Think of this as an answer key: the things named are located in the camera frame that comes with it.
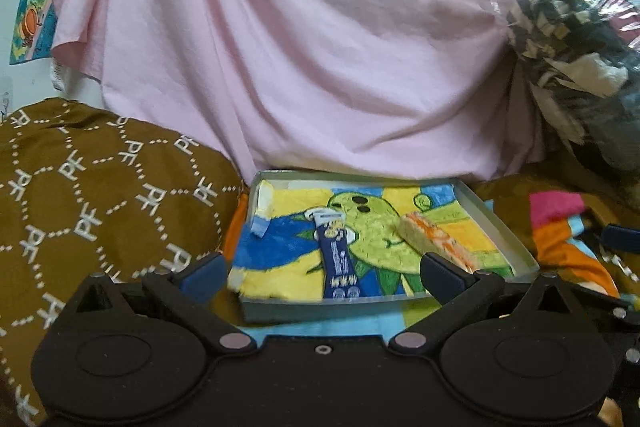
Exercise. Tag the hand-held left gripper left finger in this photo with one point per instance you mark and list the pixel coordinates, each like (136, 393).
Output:
(202, 276)

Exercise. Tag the orange wafer packet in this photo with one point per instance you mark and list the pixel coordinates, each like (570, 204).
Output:
(430, 234)

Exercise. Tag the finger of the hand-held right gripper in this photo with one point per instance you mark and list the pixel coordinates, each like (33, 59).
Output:
(600, 294)
(620, 237)

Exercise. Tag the clear plastic bag of clothes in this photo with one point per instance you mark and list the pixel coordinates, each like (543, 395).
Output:
(565, 7)

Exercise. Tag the pink bed sheet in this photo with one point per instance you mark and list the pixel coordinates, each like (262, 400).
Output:
(310, 47)

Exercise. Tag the colourful printed blanket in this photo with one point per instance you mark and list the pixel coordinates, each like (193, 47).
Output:
(555, 207)

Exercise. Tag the brown patterned blanket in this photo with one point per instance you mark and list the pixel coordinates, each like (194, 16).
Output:
(100, 207)

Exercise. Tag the blue snack packet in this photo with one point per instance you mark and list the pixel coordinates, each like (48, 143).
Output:
(340, 257)

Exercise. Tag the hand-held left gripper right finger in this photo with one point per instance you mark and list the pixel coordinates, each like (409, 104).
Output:
(440, 276)

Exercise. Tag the cartoon drawing tray liner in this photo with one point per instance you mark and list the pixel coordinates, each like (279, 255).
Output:
(280, 257)

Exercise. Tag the grey tray box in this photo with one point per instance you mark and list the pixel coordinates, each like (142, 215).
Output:
(325, 309)

